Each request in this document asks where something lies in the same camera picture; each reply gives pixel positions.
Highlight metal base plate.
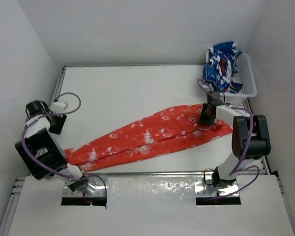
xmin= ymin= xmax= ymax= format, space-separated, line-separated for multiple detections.
xmin=194 ymin=176 xmax=239 ymax=198
xmin=62 ymin=174 xmax=108 ymax=198

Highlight purple cable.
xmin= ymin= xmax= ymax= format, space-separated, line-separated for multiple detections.
xmin=21 ymin=92 xmax=108 ymax=197
xmin=196 ymin=79 xmax=261 ymax=199

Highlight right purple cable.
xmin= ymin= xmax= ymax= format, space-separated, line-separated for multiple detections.
xmin=196 ymin=79 xmax=261 ymax=199

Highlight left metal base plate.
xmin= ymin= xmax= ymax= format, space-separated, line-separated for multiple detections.
xmin=62 ymin=174 xmax=108 ymax=198

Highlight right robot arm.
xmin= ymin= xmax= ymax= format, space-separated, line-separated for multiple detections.
xmin=199 ymin=91 xmax=271 ymax=188

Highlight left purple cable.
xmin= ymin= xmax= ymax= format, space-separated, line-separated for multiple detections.
xmin=21 ymin=92 xmax=108 ymax=197

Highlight white plastic basket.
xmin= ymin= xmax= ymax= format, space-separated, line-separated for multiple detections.
xmin=206 ymin=49 xmax=258 ymax=106

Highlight aluminium table frame rail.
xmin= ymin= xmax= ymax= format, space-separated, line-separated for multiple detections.
xmin=9 ymin=65 xmax=294 ymax=236

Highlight red white patterned trousers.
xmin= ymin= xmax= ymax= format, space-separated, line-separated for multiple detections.
xmin=64 ymin=104 xmax=232 ymax=172

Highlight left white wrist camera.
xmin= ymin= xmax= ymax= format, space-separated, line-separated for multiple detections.
xmin=50 ymin=100 xmax=68 ymax=113

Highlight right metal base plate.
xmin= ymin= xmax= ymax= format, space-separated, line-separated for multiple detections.
xmin=194 ymin=176 xmax=239 ymax=198

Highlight blue white patterned garment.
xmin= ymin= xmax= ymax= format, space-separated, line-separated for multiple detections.
xmin=203 ymin=41 xmax=243 ymax=94

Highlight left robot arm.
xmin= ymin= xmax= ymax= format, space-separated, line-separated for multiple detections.
xmin=15 ymin=100 xmax=89 ymax=194

